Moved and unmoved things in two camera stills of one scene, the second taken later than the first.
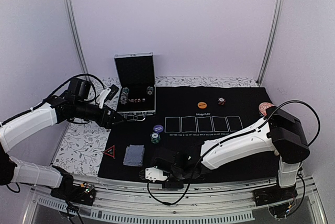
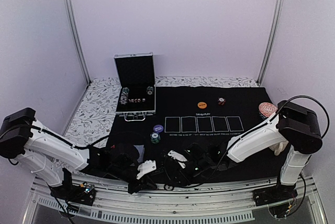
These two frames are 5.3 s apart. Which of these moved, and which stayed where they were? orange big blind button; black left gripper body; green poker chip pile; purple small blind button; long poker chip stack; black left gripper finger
Moved: black left gripper finger; black left gripper body
Stayed: purple small blind button; orange big blind button; green poker chip pile; long poker chip stack
